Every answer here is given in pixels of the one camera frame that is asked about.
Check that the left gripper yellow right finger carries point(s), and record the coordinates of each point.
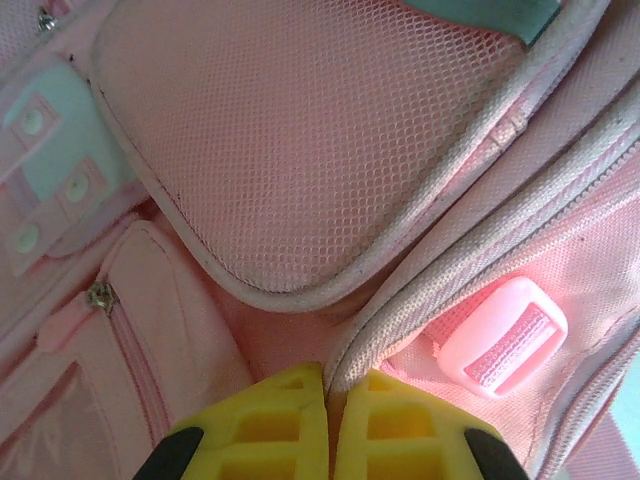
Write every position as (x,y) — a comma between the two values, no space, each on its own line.
(400,440)

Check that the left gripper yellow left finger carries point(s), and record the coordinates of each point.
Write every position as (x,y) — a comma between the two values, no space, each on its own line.
(270,440)

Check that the pink school backpack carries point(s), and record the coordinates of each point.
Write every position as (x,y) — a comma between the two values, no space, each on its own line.
(300,150)

